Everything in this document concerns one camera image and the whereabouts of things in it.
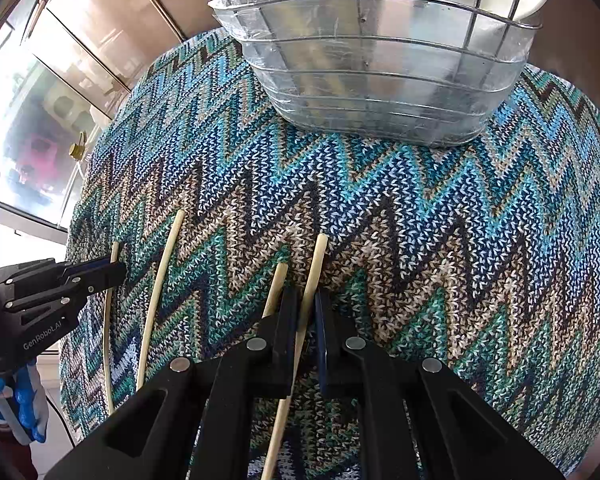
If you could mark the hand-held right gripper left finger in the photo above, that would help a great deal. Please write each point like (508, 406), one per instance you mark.
(286, 340)

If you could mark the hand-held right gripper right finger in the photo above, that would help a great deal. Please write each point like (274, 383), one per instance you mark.
(322, 340)

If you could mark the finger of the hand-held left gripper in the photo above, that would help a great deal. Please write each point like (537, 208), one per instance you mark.
(75, 291)
(105, 271)

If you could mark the wooden chopstick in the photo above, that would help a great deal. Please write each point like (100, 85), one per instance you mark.
(276, 290)
(107, 340)
(152, 300)
(312, 280)

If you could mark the person's left hand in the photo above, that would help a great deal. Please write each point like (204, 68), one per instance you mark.
(30, 400)

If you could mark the glass sliding door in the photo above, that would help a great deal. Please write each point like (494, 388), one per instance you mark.
(30, 135)

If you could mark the zigzag knitted cloth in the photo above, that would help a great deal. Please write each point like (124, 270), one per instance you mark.
(430, 220)

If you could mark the beige plastic stool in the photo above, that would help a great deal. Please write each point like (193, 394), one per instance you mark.
(65, 105)

